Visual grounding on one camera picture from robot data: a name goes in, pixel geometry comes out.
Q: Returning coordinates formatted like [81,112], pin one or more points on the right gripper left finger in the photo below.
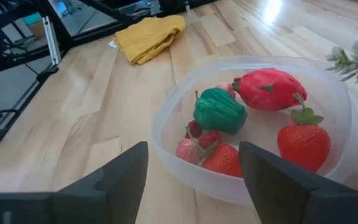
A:
[117,186]

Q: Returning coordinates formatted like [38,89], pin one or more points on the small pink toy fruit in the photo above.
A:
[289,120]
[187,151]
[227,87]

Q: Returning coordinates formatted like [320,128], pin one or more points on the white paper scrap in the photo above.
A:
[112,44]

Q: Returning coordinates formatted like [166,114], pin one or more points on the red toy strawberry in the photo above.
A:
[303,149]
[224,160]

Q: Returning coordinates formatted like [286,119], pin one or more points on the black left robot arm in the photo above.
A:
[172,3]

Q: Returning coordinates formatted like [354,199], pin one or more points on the green toy bell pepper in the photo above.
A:
[219,110]

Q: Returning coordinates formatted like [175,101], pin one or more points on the teal and brown box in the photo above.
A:
[34,25]

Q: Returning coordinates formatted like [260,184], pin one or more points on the yellow folded cloth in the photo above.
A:
[148,37]

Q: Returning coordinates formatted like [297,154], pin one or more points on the silver aluminium bar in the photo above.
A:
[52,40]

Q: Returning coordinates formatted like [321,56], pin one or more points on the black device with green light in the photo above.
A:
[2,53]

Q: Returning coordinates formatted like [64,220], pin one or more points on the dark red toy cherries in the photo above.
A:
[208,138]

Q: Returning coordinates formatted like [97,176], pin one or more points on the red toy dragon fruit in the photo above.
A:
[269,88]

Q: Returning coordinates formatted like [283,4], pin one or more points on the black metal table frame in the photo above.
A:
[89,34]

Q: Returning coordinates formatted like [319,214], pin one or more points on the clear plastic tupperware container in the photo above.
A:
[337,81]

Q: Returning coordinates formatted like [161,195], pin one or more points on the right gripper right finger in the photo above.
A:
[275,186]

